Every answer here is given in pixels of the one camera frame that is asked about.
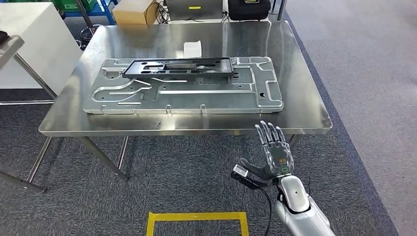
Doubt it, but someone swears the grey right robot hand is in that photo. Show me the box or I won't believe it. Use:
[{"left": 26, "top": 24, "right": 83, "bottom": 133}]
[{"left": 239, "top": 120, "right": 295, "bottom": 183}]

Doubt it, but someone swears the black plastic plate frame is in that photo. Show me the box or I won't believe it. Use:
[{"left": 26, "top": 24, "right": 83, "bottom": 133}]
[{"left": 122, "top": 58, "right": 235, "bottom": 79}]

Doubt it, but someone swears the stainless steel workbench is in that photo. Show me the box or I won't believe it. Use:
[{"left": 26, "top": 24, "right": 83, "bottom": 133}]
[{"left": 38, "top": 20, "right": 333, "bottom": 181}]

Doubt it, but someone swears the large machined aluminium plate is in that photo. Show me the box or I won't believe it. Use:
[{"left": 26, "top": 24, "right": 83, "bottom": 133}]
[{"left": 82, "top": 56, "right": 284, "bottom": 115}]

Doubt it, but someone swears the white paper slip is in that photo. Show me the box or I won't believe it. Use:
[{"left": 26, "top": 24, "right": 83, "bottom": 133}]
[{"left": 183, "top": 40, "right": 203, "bottom": 59}]

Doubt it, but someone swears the steel pole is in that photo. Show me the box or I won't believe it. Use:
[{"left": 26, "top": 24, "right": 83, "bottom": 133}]
[{"left": 277, "top": 0, "right": 288, "bottom": 21}]

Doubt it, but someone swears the black carry case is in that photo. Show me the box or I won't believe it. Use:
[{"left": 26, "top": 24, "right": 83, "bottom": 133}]
[{"left": 227, "top": 0, "right": 271, "bottom": 21}]

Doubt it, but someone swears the grey box with yellow label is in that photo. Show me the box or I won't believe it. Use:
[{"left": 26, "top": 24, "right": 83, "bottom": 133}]
[{"left": 164, "top": 0, "right": 224, "bottom": 21}]

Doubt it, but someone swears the cardboard box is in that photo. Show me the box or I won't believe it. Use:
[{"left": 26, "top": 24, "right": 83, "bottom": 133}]
[{"left": 112, "top": 0, "right": 160, "bottom": 25}]

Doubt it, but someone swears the blue metal rack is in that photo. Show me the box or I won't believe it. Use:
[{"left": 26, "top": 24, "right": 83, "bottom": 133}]
[{"left": 63, "top": 0, "right": 118, "bottom": 25}]

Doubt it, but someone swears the black stanchion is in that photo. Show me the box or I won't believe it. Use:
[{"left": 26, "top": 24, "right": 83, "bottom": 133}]
[{"left": 74, "top": 0, "right": 98, "bottom": 50}]

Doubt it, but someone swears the green plastic crate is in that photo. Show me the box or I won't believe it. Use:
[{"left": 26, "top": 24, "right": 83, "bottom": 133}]
[{"left": 52, "top": 0, "right": 98, "bottom": 12}]

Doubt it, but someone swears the white cabinet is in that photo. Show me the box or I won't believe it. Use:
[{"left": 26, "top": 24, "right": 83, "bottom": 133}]
[{"left": 0, "top": 1, "right": 83, "bottom": 89}]

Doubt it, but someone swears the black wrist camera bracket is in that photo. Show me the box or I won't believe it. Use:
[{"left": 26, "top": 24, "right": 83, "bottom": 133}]
[{"left": 230, "top": 171, "right": 277, "bottom": 190}]

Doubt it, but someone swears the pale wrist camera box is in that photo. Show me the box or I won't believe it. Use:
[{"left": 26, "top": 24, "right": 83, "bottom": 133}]
[{"left": 232, "top": 164, "right": 250, "bottom": 178}]

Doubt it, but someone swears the black camera cable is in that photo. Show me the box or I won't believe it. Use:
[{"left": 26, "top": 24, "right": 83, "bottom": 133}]
[{"left": 260, "top": 187, "right": 273, "bottom": 236}]

